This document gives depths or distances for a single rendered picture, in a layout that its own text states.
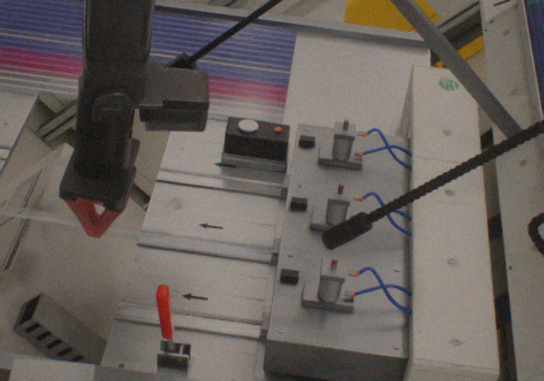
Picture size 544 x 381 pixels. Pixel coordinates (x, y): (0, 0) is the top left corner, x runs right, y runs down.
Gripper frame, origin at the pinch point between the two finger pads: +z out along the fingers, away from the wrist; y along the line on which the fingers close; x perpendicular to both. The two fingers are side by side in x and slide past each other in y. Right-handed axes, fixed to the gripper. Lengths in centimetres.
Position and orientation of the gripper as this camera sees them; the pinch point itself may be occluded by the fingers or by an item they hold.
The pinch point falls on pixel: (95, 226)
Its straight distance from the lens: 113.5
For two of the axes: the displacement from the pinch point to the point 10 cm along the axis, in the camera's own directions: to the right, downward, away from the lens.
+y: 0.9, -6.3, 7.7
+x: -9.8, -1.9, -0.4
